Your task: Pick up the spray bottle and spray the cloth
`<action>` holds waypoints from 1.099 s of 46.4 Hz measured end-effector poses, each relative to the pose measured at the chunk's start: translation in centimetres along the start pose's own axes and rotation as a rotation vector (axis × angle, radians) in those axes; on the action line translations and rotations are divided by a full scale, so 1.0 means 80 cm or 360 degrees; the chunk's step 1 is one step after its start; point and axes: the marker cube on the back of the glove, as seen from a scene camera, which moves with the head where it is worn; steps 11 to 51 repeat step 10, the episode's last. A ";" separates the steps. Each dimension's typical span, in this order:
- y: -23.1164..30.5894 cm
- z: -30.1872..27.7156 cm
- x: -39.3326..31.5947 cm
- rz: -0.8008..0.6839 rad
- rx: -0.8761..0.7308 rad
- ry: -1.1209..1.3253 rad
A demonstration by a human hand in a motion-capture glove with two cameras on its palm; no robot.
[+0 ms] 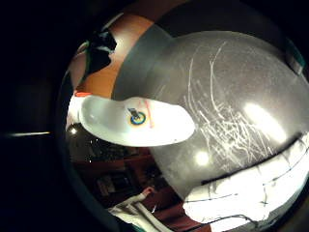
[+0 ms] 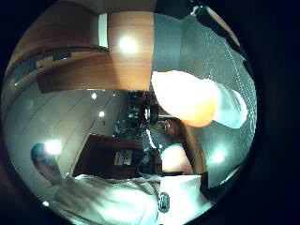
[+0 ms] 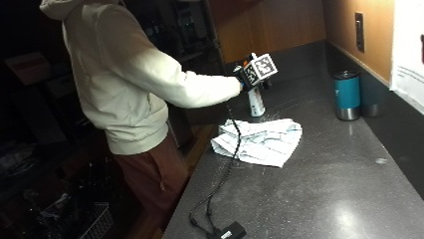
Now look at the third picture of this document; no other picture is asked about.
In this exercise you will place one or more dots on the white spray bottle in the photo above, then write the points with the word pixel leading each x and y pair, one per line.
pixel 255 101

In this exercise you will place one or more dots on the white marker cube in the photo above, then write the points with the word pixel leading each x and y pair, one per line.
pixel 260 69

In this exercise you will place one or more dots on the white striped cloth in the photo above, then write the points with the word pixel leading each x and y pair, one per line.
pixel 260 141

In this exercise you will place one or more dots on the teal steel tumbler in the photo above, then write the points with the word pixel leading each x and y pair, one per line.
pixel 347 96

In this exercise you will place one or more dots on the the person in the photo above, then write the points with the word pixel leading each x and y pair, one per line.
pixel 127 99

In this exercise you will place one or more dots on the white paper sheet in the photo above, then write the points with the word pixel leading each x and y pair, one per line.
pixel 408 49

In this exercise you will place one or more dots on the black adapter box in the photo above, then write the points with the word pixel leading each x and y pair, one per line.
pixel 227 231

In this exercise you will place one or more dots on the black wall outlet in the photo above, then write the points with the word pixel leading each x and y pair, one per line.
pixel 359 32

